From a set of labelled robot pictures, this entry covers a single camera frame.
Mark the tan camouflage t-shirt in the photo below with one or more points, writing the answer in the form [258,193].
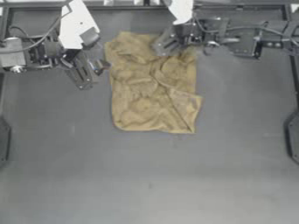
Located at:
[151,96]

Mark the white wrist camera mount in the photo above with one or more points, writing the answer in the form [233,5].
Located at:
[179,11]
[76,26]

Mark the silver metal bracket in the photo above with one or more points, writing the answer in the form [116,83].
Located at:
[108,2]

